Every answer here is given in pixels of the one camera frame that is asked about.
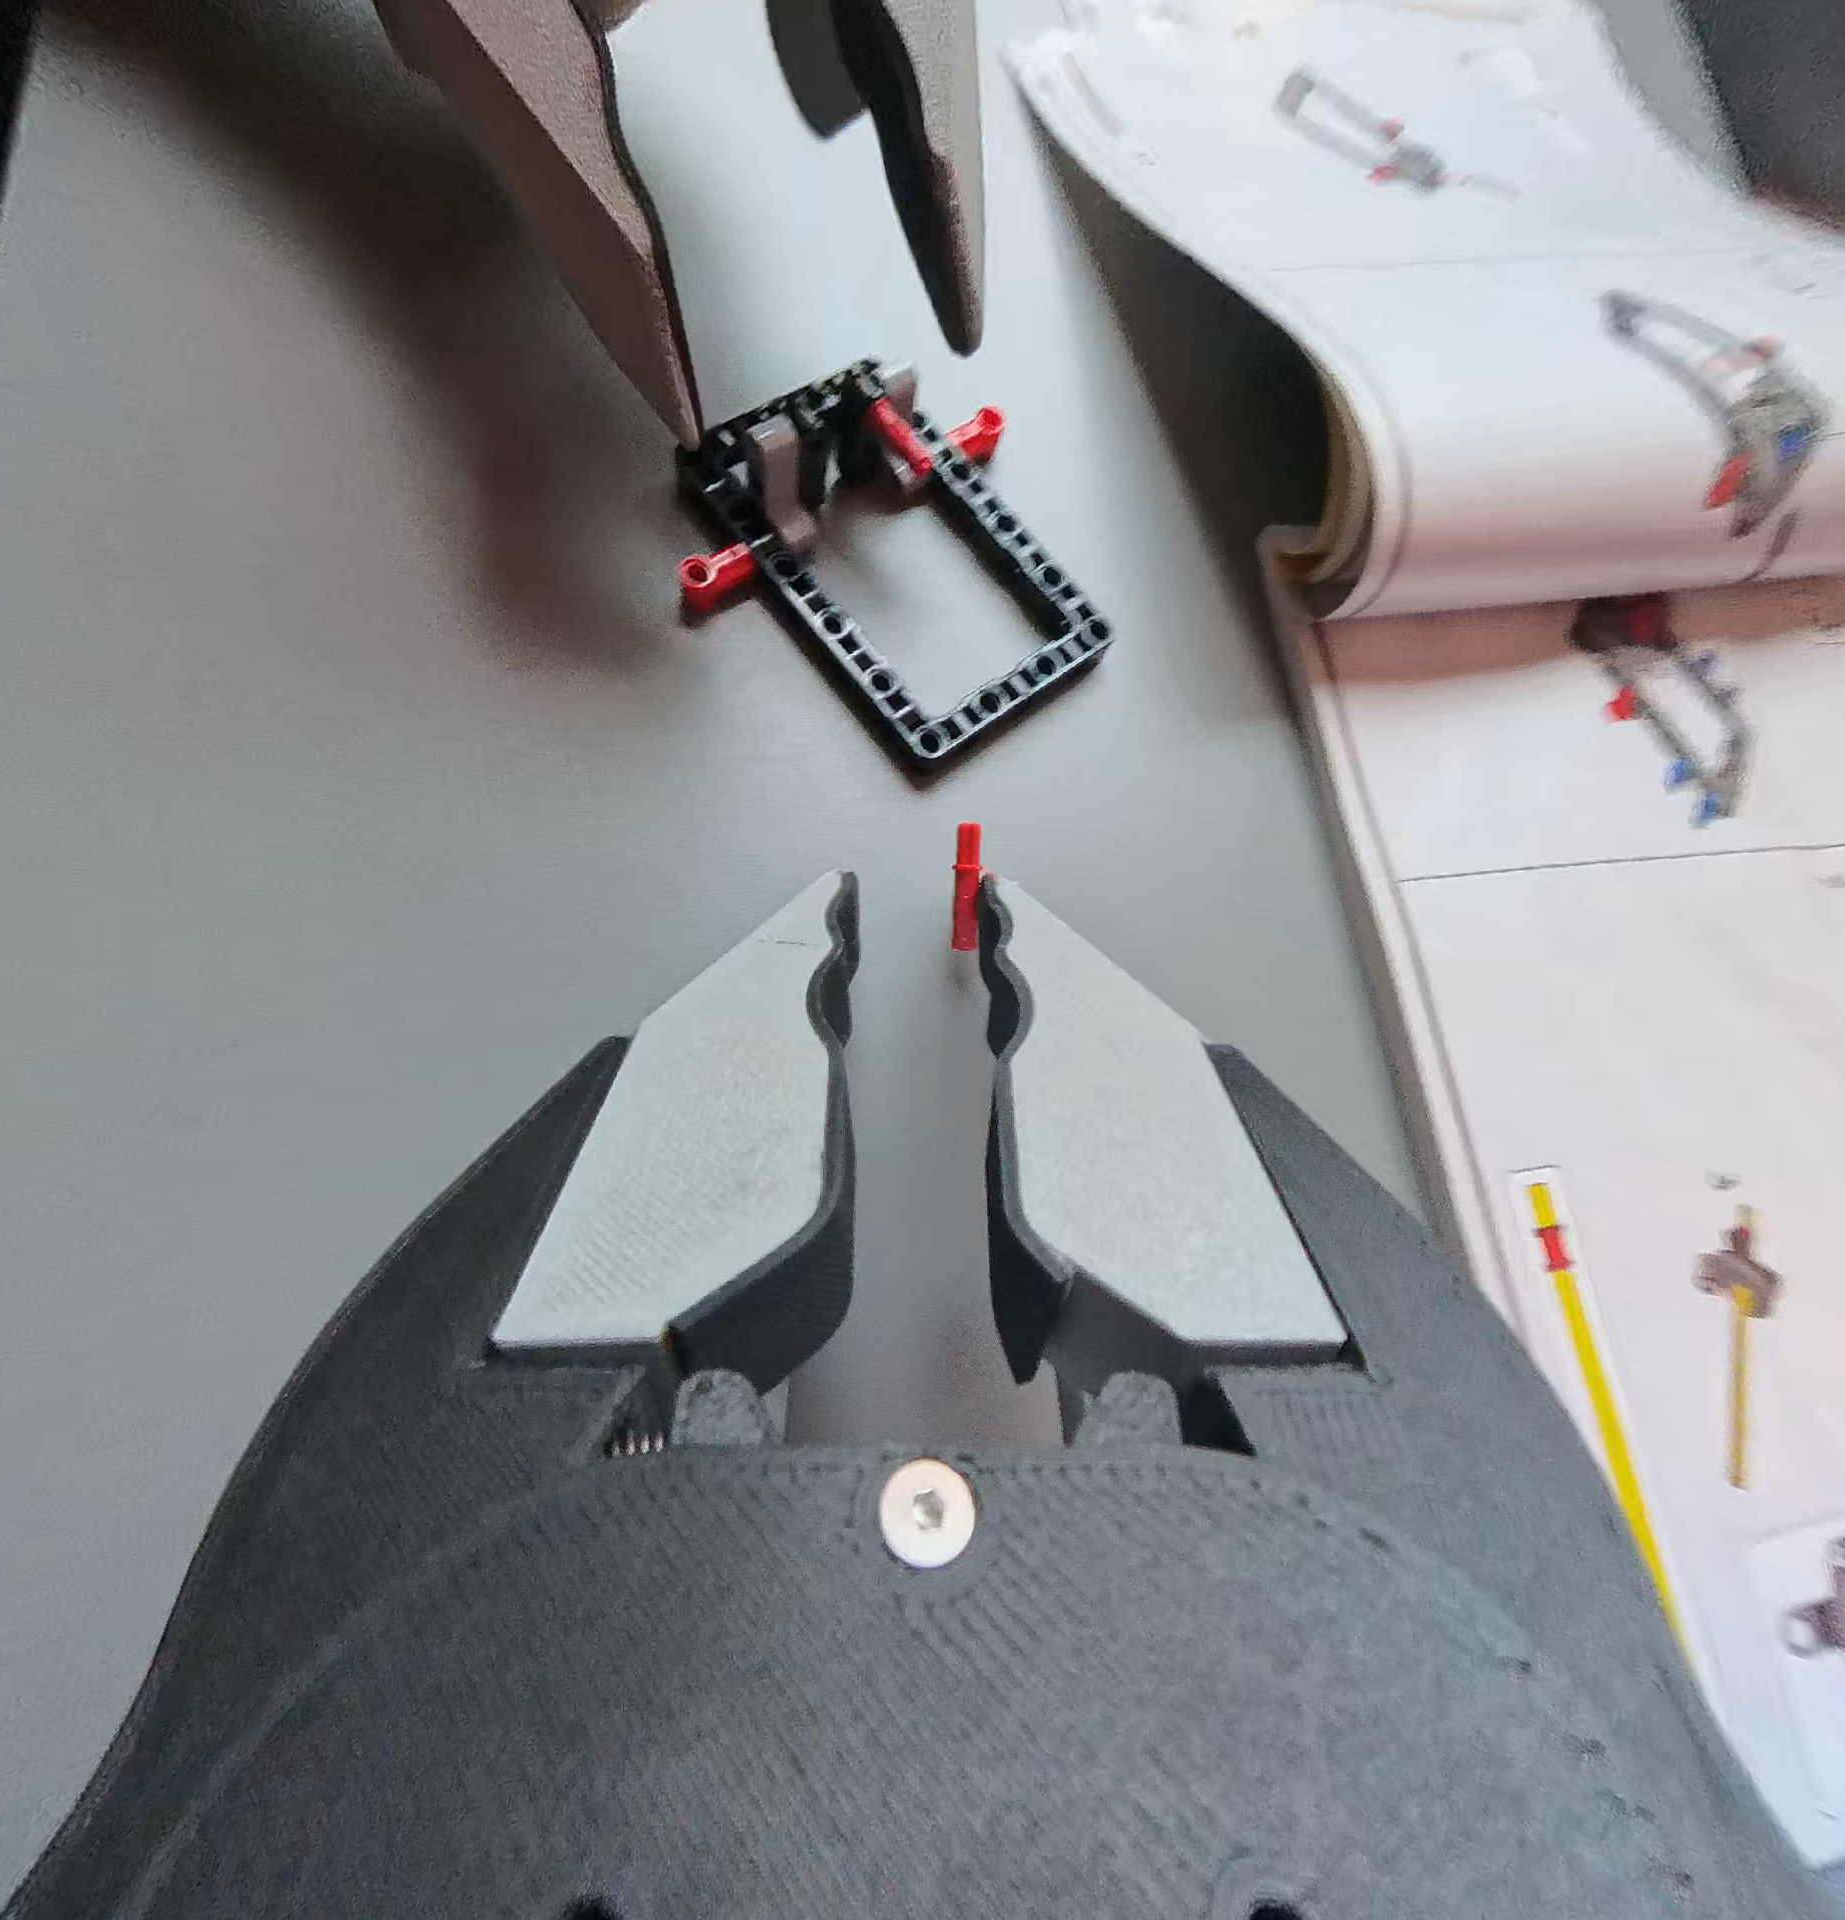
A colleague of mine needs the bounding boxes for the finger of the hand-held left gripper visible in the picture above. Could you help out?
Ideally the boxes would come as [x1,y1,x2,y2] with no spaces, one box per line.
[761,0,991,361]
[376,0,704,454]

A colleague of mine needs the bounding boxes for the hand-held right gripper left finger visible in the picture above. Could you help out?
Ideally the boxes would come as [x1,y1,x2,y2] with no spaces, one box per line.
[486,870,864,1414]

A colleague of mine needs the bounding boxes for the black lego frame assembly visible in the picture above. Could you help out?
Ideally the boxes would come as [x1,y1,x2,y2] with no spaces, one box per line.
[674,358,1119,782]

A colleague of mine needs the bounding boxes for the lego instruction booklet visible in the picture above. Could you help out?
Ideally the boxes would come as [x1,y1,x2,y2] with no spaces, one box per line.
[1004,0,1845,1870]

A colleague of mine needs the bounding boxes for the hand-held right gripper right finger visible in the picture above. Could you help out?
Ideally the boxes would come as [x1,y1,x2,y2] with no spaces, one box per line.
[980,874,1355,1445]

